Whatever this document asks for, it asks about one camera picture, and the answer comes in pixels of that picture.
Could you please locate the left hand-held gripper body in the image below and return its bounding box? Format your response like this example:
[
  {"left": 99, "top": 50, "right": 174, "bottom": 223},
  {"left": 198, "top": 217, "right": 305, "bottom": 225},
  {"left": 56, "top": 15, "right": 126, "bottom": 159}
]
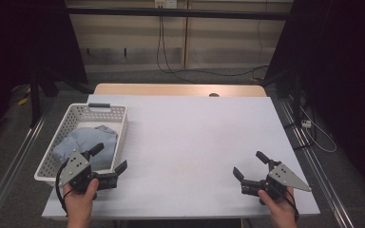
[{"left": 58, "top": 149, "right": 119, "bottom": 193}]

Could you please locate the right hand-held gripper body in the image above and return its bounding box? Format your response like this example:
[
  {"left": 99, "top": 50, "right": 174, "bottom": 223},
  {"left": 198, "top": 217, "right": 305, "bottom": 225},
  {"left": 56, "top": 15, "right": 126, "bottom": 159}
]
[{"left": 240, "top": 162, "right": 312, "bottom": 201}]

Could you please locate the light blue tank top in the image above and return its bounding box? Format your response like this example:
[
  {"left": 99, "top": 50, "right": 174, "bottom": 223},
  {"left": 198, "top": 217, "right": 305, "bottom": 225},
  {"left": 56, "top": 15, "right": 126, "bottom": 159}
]
[{"left": 51, "top": 124, "right": 119, "bottom": 170}]

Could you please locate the white perforated plastic basket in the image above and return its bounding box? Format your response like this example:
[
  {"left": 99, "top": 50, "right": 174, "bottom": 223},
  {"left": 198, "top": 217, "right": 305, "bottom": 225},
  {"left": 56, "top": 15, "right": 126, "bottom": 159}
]
[{"left": 33, "top": 103, "right": 128, "bottom": 188}]

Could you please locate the person's right hand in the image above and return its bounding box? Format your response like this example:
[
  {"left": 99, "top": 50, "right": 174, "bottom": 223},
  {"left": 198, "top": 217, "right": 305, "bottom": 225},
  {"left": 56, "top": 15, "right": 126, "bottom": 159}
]
[{"left": 257, "top": 186, "right": 298, "bottom": 219}]

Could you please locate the person's left hand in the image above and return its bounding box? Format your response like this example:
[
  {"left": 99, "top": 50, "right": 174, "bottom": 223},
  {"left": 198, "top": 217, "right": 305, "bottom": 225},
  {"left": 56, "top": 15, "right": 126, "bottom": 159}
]
[{"left": 63, "top": 179, "right": 100, "bottom": 215}]

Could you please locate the white foam board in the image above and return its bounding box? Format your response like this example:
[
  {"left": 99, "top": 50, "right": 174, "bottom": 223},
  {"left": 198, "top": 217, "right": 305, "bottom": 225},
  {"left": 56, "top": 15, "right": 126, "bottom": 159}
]
[{"left": 41, "top": 94, "right": 321, "bottom": 220}]

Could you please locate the black metal stand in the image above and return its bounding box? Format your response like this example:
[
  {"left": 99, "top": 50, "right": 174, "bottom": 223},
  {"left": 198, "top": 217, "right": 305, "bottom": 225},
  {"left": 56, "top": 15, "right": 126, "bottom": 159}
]
[
  {"left": 28, "top": 67, "right": 94, "bottom": 127},
  {"left": 259, "top": 67, "right": 303, "bottom": 125}
]

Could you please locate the black curtain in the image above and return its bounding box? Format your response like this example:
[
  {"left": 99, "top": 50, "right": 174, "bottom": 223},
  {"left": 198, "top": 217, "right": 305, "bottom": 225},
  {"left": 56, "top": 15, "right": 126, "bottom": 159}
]
[
  {"left": 0, "top": 0, "right": 88, "bottom": 150},
  {"left": 264, "top": 0, "right": 365, "bottom": 203}
]

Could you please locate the black horizontal metal bar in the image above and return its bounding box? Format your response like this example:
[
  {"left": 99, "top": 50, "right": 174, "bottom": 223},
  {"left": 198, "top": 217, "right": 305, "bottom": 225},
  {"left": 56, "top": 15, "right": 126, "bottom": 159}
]
[{"left": 66, "top": 7, "right": 294, "bottom": 22}]

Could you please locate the left hand-held gripper black cable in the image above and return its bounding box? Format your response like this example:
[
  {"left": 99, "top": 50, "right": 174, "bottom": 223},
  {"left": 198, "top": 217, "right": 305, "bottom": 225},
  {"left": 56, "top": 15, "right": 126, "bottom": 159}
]
[{"left": 55, "top": 160, "right": 74, "bottom": 217}]

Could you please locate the hand-held gripper black cable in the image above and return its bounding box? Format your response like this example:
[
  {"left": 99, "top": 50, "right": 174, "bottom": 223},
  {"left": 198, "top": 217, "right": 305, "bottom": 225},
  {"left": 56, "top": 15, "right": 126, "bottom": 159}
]
[
  {"left": 284, "top": 186, "right": 300, "bottom": 222},
  {"left": 55, "top": 160, "right": 74, "bottom": 217}
]

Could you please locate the right hand-held gripper black cable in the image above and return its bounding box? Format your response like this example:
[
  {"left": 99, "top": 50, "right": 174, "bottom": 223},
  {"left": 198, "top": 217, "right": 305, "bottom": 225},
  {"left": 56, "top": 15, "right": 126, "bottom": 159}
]
[{"left": 284, "top": 186, "right": 300, "bottom": 222}]

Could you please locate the white cable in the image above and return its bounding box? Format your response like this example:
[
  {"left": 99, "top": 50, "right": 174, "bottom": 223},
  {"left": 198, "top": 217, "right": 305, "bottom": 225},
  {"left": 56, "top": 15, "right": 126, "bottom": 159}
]
[{"left": 298, "top": 105, "right": 337, "bottom": 154}]

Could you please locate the black hanging cable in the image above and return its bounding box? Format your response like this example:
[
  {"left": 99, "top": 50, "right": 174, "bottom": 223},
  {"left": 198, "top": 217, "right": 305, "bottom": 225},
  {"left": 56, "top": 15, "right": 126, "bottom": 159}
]
[
  {"left": 156, "top": 16, "right": 199, "bottom": 85},
  {"left": 160, "top": 16, "right": 270, "bottom": 78}
]

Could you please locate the thin black cable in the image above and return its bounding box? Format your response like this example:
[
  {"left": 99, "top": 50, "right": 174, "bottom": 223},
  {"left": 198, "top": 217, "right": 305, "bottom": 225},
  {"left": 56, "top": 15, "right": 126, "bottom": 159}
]
[{"left": 256, "top": 17, "right": 264, "bottom": 66}]

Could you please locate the white wall socket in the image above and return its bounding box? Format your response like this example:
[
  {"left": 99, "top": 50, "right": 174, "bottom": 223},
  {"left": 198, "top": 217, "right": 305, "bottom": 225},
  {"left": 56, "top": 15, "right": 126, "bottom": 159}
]
[{"left": 154, "top": 0, "right": 179, "bottom": 10}]

